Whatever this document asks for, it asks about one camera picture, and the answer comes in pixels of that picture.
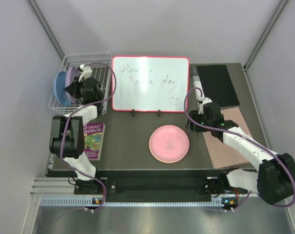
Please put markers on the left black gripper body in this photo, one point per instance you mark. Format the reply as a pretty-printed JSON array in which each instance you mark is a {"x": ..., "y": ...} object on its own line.
[{"x": 78, "y": 92}]

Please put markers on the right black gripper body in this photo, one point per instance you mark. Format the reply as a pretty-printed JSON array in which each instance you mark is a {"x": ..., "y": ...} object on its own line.
[{"x": 200, "y": 118}]

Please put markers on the purple plate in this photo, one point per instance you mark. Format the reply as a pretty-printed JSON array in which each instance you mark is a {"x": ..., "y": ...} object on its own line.
[{"x": 70, "y": 75}]

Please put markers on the pink plate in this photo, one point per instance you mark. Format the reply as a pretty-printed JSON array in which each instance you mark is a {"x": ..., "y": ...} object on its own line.
[{"x": 169, "y": 141}]

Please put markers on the yellow plate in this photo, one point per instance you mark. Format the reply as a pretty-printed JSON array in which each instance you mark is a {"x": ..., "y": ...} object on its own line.
[{"x": 168, "y": 160}]

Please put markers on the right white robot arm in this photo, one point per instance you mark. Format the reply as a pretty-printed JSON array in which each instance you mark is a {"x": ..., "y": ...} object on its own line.
[{"x": 274, "y": 177}]

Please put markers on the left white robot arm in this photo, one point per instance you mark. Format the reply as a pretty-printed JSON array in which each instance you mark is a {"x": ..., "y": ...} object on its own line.
[{"x": 67, "y": 135}]

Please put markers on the blue plate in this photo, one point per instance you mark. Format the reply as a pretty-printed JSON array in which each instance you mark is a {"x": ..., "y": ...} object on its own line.
[{"x": 59, "y": 89}]

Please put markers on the black folder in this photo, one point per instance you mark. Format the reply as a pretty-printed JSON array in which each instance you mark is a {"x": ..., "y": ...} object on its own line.
[{"x": 216, "y": 84}]

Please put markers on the white box under folder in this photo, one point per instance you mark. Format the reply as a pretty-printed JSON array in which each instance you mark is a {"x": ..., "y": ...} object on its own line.
[{"x": 197, "y": 88}]

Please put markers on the pink board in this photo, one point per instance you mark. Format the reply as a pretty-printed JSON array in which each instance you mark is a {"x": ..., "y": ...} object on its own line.
[{"x": 222, "y": 155}]

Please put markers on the purple treehouse book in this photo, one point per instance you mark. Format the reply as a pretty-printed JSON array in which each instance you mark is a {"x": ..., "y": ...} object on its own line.
[{"x": 93, "y": 140}]

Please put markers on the red-framed whiteboard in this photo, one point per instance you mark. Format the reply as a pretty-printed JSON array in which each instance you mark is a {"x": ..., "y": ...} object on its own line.
[{"x": 150, "y": 84}]

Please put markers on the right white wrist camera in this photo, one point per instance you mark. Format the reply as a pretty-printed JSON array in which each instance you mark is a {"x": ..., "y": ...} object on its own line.
[{"x": 201, "y": 102}]

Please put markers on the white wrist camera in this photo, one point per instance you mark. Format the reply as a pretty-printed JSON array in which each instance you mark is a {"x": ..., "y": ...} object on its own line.
[
  {"x": 85, "y": 72},
  {"x": 201, "y": 102}
]

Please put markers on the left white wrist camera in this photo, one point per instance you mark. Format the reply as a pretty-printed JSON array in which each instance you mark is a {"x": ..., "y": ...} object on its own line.
[{"x": 85, "y": 72}]

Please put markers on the white wire dish rack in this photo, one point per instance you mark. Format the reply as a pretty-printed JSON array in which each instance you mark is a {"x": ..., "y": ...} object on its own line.
[{"x": 99, "y": 64}]

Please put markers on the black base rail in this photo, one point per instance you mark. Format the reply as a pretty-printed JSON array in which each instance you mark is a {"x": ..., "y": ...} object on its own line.
[{"x": 157, "y": 186}]

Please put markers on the grey slotted cable duct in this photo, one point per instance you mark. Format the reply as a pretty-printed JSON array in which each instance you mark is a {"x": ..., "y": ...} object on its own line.
[{"x": 94, "y": 202}]

